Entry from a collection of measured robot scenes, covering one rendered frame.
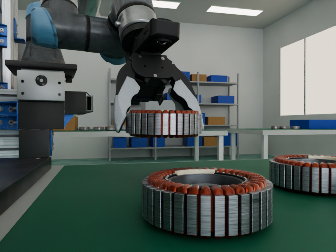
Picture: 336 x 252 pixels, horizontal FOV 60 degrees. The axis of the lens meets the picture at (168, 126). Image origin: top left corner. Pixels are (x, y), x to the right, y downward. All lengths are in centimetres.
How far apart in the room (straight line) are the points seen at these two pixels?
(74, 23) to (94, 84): 639
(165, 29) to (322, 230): 31
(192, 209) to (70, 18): 51
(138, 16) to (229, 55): 734
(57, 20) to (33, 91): 39
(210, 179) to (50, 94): 75
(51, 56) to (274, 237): 100
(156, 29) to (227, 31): 758
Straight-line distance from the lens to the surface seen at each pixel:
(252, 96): 800
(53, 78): 98
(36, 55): 113
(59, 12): 65
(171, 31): 43
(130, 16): 55
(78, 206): 32
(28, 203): 35
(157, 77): 47
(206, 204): 21
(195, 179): 29
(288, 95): 725
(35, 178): 45
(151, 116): 38
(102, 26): 65
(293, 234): 25
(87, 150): 699
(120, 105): 42
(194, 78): 685
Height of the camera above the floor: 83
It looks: 1 degrees down
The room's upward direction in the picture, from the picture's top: straight up
